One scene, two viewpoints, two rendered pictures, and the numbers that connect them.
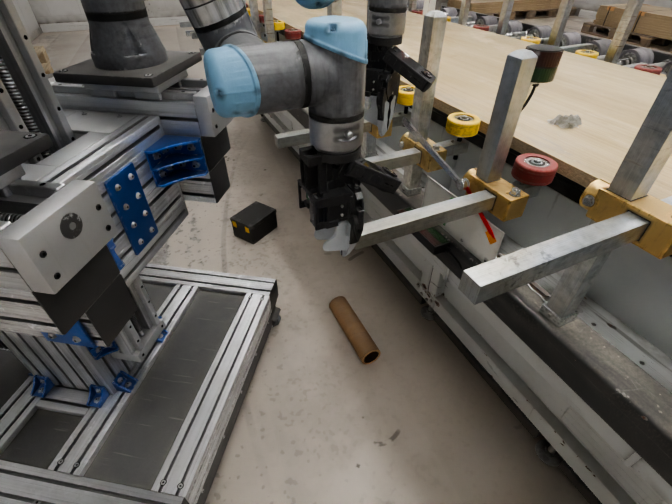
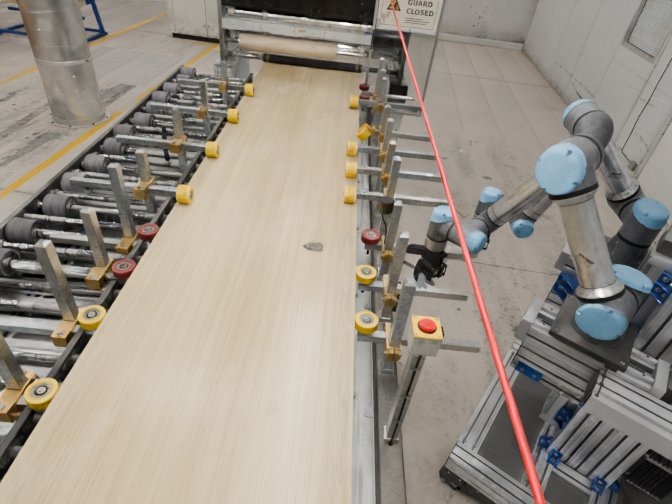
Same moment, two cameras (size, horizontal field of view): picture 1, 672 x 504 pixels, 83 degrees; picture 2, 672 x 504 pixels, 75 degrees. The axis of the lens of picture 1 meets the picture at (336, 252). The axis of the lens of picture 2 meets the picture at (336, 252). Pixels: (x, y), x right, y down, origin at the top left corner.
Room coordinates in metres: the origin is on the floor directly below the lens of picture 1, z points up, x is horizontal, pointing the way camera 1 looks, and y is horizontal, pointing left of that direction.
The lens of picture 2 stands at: (2.17, 0.07, 2.00)
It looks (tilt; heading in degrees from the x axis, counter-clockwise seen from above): 38 degrees down; 203
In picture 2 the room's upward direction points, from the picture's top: 7 degrees clockwise
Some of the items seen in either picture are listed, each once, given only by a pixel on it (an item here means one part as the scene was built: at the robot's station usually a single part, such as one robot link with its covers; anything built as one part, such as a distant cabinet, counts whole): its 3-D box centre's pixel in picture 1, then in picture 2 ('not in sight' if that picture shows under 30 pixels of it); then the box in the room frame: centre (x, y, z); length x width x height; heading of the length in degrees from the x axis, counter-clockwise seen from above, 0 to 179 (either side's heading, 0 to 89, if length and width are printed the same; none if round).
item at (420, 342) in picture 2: not in sight; (423, 336); (1.39, 0.00, 1.18); 0.07 x 0.07 x 0.08; 25
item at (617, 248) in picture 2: not in sight; (628, 246); (0.43, 0.54, 1.09); 0.15 x 0.15 x 0.10
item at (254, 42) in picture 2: not in sight; (313, 49); (-1.21, -1.80, 1.05); 1.43 x 0.12 x 0.12; 115
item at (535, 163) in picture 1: (528, 184); (369, 243); (0.70, -0.40, 0.85); 0.08 x 0.08 x 0.11
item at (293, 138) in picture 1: (347, 129); (418, 341); (1.08, -0.03, 0.82); 0.43 x 0.03 x 0.04; 115
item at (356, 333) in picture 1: (353, 328); not in sight; (0.97, -0.07, 0.04); 0.30 x 0.08 x 0.08; 25
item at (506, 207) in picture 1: (493, 192); (386, 249); (0.68, -0.33, 0.85); 0.13 x 0.06 x 0.05; 25
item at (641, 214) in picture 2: not in sight; (644, 220); (0.43, 0.54, 1.21); 0.13 x 0.12 x 0.14; 23
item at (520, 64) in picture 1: (487, 178); (388, 248); (0.70, -0.31, 0.87); 0.03 x 0.03 x 0.48; 25
